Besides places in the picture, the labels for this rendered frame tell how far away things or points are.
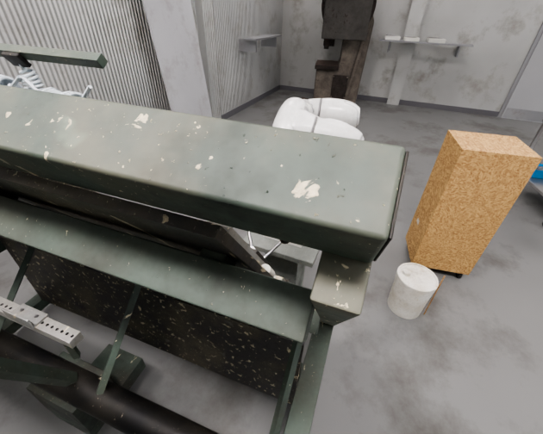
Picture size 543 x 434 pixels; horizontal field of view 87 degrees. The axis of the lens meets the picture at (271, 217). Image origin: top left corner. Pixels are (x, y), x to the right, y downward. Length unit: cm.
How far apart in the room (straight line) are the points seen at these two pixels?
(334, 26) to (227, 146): 719
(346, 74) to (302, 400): 729
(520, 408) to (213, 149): 260
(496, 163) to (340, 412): 200
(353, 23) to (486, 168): 544
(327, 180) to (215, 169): 12
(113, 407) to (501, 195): 272
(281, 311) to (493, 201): 245
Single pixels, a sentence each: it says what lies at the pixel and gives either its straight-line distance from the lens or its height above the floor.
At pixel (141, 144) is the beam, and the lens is 38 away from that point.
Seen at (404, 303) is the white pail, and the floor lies 18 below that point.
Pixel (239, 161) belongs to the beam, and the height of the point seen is 190.
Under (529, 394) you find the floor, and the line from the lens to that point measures 282.
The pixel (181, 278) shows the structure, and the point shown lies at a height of 165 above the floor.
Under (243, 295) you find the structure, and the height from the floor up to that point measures 165.
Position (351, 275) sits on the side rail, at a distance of 36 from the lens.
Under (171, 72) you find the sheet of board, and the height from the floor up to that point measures 123.
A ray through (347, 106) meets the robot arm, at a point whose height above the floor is 166.
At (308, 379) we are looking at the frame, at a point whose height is 79.
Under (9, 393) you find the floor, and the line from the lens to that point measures 272.
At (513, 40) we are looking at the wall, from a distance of 898.
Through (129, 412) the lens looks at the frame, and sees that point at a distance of 148.
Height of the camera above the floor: 203
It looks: 36 degrees down
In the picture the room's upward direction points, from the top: 2 degrees clockwise
